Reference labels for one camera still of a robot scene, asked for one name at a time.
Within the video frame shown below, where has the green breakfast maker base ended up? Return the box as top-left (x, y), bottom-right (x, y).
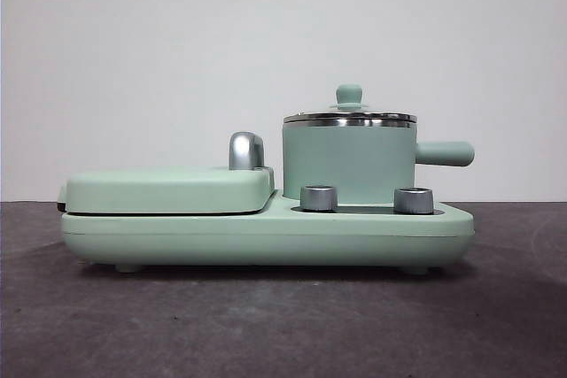
top-left (60, 189), bottom-right (475, 274)

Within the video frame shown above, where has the green steamer pot with handle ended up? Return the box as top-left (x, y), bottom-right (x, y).
top-left (281, 119), bottom-right (477, 202)

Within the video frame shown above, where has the silver control knob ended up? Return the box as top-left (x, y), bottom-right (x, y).
top-left (392, 186), bottom-right (434, 214)
top-left (299, 184), bottom-right (338, 212)

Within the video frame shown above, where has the chrome cover handle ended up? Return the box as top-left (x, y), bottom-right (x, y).
top-left (228, 130), bottom-right (267, 171)

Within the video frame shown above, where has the glass lid with green knob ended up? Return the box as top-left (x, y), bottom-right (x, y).
top-left (282, 82), bottom-right (418, 125)

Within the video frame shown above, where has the green hinged griddle cover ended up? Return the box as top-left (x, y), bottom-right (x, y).
top-left (57, 165), bottom-right (276, 216)

